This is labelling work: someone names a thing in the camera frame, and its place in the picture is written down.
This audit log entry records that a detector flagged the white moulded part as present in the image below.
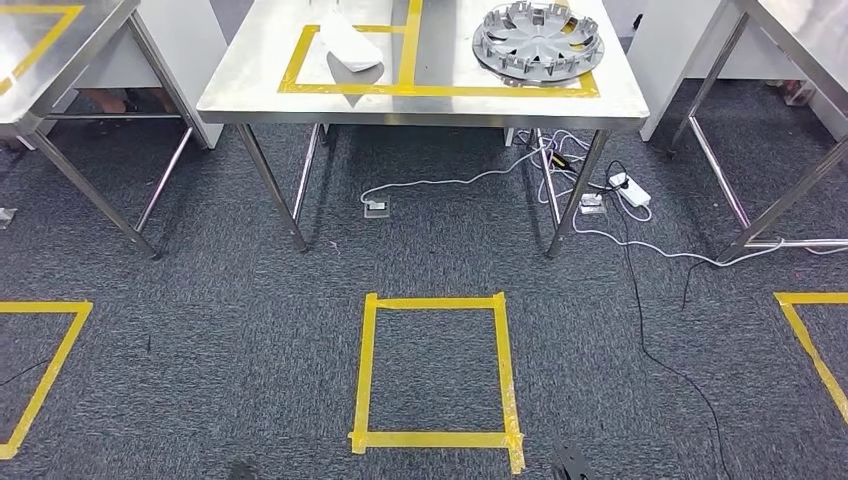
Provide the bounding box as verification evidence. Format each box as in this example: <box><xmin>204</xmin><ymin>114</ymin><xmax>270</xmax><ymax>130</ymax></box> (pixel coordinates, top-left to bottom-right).
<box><xmin>319</xmin><ymin>7</ymin><xmax>386</xmax><ymax>74</ymax></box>

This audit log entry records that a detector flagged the steel workbench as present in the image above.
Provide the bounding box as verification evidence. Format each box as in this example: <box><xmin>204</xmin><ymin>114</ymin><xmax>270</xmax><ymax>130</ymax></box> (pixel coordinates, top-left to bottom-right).
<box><xmin>667</xmin><ymin>0</ymin><xmax>848</xmax><ymax>265</ymax></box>
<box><xmin>0</xmin><ymin>0</ymin><xmax>213</xmax><ymax>261</ymax></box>
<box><xmin>196</xmin><ymin>0</ymin><xmax>652</xmax><ymax>260</ymax></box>

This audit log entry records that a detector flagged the yellow floor tape square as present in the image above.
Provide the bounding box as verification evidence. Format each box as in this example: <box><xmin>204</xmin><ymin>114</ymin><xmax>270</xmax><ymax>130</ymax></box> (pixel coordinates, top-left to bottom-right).
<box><xmin>0</xmin><ymin>301</ymin><xmax>94</xmax><ymax>462</ymax></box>
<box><xmin>775</xmin><ymin>292</ymin><xmax>848</xmax><ymax>425</ymax></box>
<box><xmin>349</xmin><ymin>292</ymin><xmax>527</xmax><ymax>476</ymax></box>

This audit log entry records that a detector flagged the person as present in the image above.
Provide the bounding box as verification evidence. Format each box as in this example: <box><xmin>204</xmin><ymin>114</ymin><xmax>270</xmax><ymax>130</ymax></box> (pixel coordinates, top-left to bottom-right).
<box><xmin>79</xmin><ymin>89</ymin><xmax>180</xmax><ymax>137</ymax></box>

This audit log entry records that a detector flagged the white desk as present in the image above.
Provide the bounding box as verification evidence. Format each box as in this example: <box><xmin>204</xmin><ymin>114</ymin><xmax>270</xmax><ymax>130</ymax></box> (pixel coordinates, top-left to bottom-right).
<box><xmin>72</xmin><ymin>0</ymin><xmax>230</xmax><ymax>150</ymax></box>
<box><xmin>625</xmin><ymin>0</ymin><xmax>848</xmax><ymax>144</ymax></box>

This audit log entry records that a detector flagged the yellow tape bench outline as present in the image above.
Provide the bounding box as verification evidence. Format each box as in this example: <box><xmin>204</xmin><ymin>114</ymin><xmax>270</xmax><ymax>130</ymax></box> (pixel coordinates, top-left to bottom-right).
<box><xmin>0</xmin><ymin>5</ymin><xmax>85</xmax><ymax>97</ymax></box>
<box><xmin>278</xmin><ymin>0</ymin><xmax>601</xmax><ymax>99</ymax></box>

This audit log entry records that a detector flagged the white power strip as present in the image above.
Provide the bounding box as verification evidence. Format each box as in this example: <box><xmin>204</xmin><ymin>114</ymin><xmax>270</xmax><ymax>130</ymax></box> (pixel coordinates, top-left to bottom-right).
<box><xmin>609</xmin><ymin>172</ymin><xmax>653</xmax><ymax>208</ymax></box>

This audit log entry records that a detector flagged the silver wheel hubcap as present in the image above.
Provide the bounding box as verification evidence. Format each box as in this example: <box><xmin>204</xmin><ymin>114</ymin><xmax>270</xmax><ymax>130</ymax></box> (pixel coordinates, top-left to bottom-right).
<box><xmin>472</xmin><ymin>1</ymin><xmax>605</xmax><ymax>89</ymax></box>

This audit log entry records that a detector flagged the thin black floor cable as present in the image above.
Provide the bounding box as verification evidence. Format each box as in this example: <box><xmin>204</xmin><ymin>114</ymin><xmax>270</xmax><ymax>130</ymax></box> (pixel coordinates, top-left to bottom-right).
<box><xmin>0</xmin><ymin>357</ymin><xmax>52</xmax><ymax>389</ymax></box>

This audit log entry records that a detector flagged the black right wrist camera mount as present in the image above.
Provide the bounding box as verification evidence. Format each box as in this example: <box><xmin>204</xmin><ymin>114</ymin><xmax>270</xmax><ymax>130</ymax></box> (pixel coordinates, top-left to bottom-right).
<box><xmin>551</xmin><ymin>442</ymin><xmax>601</xmax><ymax>480</ymax></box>

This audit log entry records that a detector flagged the long black cable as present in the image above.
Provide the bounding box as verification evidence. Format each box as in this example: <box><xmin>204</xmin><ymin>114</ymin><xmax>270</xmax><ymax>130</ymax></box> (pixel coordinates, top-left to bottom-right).
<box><xmin>606</xmin><ymin>160</ymin><xmax>733</xmax><ymax>480</ymax></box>

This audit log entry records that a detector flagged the white cable tangle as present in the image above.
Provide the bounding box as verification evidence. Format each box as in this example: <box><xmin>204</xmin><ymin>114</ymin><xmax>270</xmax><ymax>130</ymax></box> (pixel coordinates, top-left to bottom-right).
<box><xmin>513</xmin><ymin>129</ymin><xmax>598</xmax><ymax>207</ymax></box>

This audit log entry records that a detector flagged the long white cable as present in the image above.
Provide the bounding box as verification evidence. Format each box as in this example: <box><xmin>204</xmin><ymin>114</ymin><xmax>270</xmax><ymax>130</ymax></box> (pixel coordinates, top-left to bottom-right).
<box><xmin>572</xmin><ymin>198</ymin><xmax>848</xmax><ymax>268</ymax></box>

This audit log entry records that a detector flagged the short black cable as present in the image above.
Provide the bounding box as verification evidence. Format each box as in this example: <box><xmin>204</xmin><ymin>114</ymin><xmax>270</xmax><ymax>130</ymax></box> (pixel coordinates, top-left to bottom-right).
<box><xmin>680</xmin><ymin>258</ymin><xmax>714</xmax><ymax>311</ymax></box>

